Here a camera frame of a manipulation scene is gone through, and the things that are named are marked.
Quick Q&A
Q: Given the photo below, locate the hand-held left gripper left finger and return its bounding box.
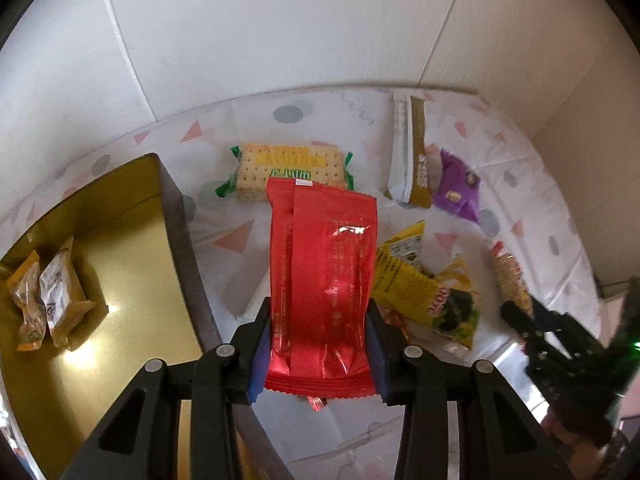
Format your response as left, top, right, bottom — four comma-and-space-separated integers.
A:
59, 296, 273, 480

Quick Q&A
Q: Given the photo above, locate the white yellow pastry packet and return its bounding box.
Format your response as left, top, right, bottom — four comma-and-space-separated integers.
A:
39, 235, 108, 348

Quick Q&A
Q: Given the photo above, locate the white olive long packet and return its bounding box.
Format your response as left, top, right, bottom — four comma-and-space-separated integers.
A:
384, 94, 433, 209

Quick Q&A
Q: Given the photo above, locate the yellow seaweed snack packet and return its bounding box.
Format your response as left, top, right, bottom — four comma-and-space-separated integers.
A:
425, 255, 483, 351

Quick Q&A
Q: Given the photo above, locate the purple snack packet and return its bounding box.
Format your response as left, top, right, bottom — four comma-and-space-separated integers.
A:
432, 147, 482, 223

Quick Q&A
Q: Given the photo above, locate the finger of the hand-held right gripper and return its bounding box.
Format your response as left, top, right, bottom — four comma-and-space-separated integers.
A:
529, 296, 603, 357
501, 301, 540, 345

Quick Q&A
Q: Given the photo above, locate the orange clear wrapped snack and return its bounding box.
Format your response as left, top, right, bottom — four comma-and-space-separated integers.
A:
7, 250, 43, 353

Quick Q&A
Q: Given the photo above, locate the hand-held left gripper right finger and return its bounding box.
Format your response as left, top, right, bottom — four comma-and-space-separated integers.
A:
365, 300, 576, 480

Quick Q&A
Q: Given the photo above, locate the gold tin box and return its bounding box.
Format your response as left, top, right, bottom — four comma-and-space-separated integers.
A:
0, 152, 296, 480

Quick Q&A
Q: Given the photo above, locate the red-ended cracker roll packet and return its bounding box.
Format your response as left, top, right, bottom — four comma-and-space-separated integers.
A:
487, 241, 533, 318

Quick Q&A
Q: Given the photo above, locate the green yellow cracker packet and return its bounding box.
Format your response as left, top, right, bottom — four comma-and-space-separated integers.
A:
215, 142, 357, 203

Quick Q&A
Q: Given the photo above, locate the small orange-red snack packet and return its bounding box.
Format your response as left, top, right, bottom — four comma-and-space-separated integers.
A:
382, 307, 426, 341

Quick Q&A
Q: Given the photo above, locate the patterned white tablecloth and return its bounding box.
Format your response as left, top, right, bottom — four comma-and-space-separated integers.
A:
0, 85, 601, 480

